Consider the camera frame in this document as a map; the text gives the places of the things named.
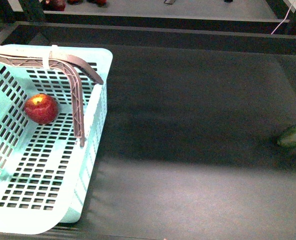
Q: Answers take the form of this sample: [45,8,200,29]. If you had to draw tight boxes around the green avocado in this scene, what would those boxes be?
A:
[276,125,296,148]

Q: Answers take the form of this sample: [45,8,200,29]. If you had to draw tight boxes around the brown basket handle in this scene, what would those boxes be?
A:
[0,48,104,147]

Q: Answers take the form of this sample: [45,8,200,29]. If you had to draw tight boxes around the red yellow apple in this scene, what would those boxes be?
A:
[24,93,59,125]

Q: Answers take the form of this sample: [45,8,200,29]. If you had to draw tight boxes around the light blue plastic basket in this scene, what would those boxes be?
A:
[0,44,113,235]

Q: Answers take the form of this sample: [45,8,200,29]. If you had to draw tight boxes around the white zip tie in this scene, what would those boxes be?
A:
[42,45,58,70]

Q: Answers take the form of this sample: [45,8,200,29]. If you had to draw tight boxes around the black mat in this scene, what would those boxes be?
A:
[78,45,296,240]

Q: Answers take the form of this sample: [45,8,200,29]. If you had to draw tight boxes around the white cable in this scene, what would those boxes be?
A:
[270,0,296,35]

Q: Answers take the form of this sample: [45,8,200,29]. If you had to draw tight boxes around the dark red background fruit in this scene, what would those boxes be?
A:
[44,0,66,12]

